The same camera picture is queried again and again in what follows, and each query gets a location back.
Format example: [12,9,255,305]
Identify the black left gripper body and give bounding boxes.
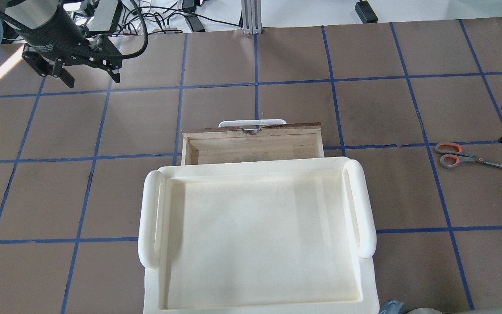
[22,34,123,73]

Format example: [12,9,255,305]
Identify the grey orange scissors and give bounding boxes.
[434,143,502,169]

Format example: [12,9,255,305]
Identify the light wooden drawer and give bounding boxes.
[180,121,325,166]

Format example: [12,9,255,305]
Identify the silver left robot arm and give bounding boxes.
[0,0,127,88]

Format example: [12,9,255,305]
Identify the white plastic tray bin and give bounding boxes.
[138,157,379,314]

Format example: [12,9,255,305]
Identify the white drawer handle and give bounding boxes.
[218,119,287,128]

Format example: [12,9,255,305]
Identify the aluminium frame post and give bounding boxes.
[241,0,263,34]

